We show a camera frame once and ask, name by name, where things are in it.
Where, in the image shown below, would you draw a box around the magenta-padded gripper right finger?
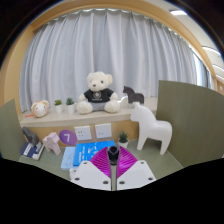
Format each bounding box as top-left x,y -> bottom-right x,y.
116,145 -> 157,191

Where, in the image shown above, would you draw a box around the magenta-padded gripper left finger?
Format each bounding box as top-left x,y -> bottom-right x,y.
69,146 -> 113,192

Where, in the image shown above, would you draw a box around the bright blue book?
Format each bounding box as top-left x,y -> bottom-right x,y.
72,139 -> 117,167

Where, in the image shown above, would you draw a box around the light blue booklet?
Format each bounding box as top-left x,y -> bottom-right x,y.
60,146 -> 77,171

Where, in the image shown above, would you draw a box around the small potted plant white pot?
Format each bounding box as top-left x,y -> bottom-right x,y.
117,130 -> 130,149
53,98 -> 64,114
65,97 -> 76,115

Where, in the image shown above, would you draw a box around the purple round number sign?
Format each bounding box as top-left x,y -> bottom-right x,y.
58,129 -> 78,147

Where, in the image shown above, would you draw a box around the large white horse figure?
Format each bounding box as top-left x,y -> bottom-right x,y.
129,102 -> 173,156

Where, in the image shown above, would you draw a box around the pink horse figure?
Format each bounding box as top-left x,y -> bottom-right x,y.
42,131 -> 62,156

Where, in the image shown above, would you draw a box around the dark blue book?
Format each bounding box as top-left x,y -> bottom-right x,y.
20,141 -> 46,161

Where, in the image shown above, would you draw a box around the dark grey horse figure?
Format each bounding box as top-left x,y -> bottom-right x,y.
21,126 -> 40,148

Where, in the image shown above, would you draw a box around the green desk partition panel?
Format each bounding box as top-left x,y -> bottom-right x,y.
0,98 -> 22,161
155,79 -> 224,168

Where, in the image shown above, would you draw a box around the black horse figure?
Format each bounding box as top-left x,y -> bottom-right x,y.
122,85 -> 145,105

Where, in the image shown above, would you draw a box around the cream teddy bear black shirt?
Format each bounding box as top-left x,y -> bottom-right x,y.
76,70 -> 122,115

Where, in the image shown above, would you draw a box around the round yellow plush toy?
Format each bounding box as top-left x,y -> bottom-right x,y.
30,99 -> 50,118

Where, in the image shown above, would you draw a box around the light grey curtain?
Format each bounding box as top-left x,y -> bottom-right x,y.
18,8 -> 201,113

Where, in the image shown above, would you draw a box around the ceiling lights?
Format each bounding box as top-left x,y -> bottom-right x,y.
169,8 -> 224,84

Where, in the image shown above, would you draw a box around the white wall socket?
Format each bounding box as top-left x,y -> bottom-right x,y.
73,125 -> 93,142
94,122 -> 113,140

